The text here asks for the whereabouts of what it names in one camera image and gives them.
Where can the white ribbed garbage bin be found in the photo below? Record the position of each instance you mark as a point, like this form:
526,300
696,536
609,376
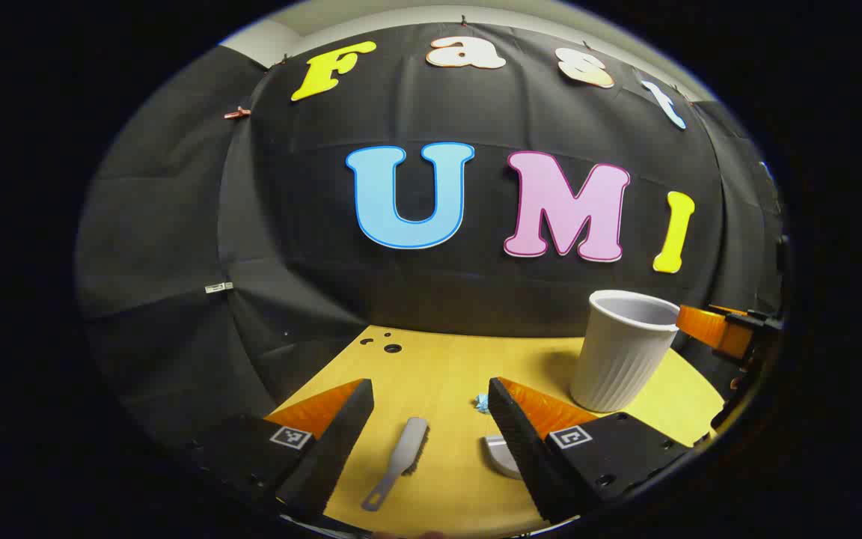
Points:
618,359

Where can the white cloth tag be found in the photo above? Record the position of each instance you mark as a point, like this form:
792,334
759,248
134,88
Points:
218,287

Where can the small grey broom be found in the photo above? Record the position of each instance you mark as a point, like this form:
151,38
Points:
408,445

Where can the black backdrop cloth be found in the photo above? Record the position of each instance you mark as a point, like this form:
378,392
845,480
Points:
311,209

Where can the black table edge bracket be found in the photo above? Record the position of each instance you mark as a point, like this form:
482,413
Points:
702,439

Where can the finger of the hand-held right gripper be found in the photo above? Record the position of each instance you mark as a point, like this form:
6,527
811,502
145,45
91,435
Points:
708,329

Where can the copper clip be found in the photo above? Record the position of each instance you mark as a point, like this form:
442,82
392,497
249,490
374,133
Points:
236,113

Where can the wooden desktop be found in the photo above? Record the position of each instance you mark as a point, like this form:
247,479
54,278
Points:
446,374

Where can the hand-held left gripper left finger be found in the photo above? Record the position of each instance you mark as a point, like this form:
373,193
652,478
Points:
337,442

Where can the grey dustpan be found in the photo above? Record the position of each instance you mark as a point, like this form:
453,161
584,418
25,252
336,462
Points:
502,458

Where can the blue paper trash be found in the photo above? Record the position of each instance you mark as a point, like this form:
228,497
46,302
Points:
483,404

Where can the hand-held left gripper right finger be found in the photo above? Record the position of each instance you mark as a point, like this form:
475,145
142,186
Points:
521,442

